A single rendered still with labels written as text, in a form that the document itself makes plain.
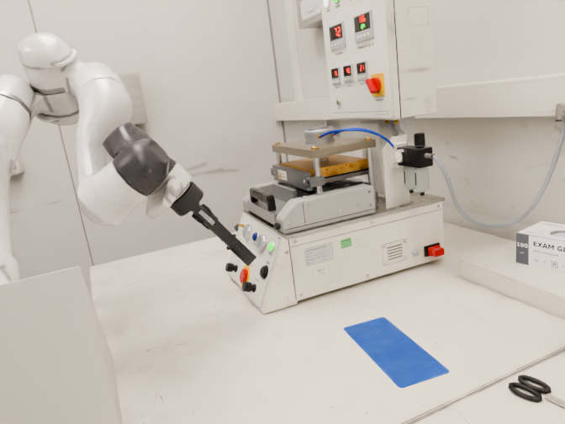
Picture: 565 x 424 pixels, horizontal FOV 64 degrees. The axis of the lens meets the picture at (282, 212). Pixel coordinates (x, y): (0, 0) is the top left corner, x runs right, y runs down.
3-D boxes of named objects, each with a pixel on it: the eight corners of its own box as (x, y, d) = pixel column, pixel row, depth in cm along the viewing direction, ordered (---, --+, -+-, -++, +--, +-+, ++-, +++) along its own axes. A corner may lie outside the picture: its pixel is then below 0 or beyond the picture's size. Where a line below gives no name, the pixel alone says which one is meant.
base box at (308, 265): (376, 233, 155) (372, 184, 151) (454, 264, 121) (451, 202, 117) (226, 272, 138) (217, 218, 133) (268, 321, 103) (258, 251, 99)
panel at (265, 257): (228, 272, 136) (244, 213, 134) (260, 310, 108) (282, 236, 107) (221, 271, 135) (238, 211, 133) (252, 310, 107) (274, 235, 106)
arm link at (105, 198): (139, 97, 105) (186, 181, 88) (82, 150, 108) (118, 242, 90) (102, 67, 96) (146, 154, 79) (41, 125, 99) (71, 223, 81)
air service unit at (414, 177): (403, 188, 117) (400, 130, 114) (442, 196, 104) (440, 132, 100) (387, 192, 116) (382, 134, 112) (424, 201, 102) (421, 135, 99)
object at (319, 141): (346, 161, 142) (343, 119, 139) (409, 172, 114) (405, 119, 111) (275, 175, 134) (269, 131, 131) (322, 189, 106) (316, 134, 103)
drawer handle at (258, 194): (257, 200, 127) (255, 186, 126) (276, 209, 113) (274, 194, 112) (250, 202, 126) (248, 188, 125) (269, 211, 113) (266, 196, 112)
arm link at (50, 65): (113, 74, 118) (94, 12, 105) (134, 112, 107) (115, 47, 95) (36, 94, 111) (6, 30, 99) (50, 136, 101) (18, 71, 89)
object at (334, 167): (332, 166, 137) (330, 135, 135) (372, 174, 117) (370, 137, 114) (280, 177, 131) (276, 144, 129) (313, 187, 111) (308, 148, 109)
